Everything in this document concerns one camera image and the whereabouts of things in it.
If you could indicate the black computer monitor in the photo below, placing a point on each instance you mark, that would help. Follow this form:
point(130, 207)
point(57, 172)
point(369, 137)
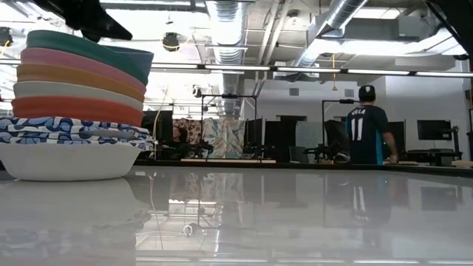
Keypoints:
point(434, 130)

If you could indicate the black aluminium table frame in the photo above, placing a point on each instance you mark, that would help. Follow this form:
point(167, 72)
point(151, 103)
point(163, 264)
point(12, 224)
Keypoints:
point(425, 170)

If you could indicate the silver ceiling duct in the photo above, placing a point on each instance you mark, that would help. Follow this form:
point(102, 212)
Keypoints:
point(332, 22)

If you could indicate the corrugated ceiling duct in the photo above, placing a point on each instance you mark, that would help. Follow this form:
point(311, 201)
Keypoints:
point(227, 33)

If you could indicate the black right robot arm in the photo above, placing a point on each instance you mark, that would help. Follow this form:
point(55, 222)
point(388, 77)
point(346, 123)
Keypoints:
point(458, 18)

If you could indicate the black ceiling camera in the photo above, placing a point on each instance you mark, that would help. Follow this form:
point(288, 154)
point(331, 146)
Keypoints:
point(170, 41)

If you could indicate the green bowl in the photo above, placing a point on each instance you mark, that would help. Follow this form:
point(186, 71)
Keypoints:
point(74, 46)

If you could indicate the ceiling light strip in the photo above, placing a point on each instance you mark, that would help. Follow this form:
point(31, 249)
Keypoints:
point(377, 71)
point(173, 65)
point(308, 69)
point(247, 68)
point(443, 74)

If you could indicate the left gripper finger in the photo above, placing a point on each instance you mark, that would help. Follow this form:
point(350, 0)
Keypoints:
point(85, 16)
point(91, 38)

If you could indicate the black camera stand frame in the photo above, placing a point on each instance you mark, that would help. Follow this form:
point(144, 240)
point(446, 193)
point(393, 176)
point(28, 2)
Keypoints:
point(229, 96)
point(340, 101)

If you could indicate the red patterned fabric backdrop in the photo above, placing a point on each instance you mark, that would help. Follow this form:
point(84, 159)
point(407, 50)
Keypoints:
point(192, 127)

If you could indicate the black screen panel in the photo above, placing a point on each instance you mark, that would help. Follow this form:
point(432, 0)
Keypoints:
point(400, 133)

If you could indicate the pale patterned fabric backdrop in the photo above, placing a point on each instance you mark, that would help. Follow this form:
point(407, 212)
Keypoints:
point(223, 136)

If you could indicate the person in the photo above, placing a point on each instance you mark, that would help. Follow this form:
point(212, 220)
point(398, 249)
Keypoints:
point(366, 129)

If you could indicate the black partition panel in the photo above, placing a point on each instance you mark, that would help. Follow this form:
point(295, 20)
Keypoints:
point(279, 140)

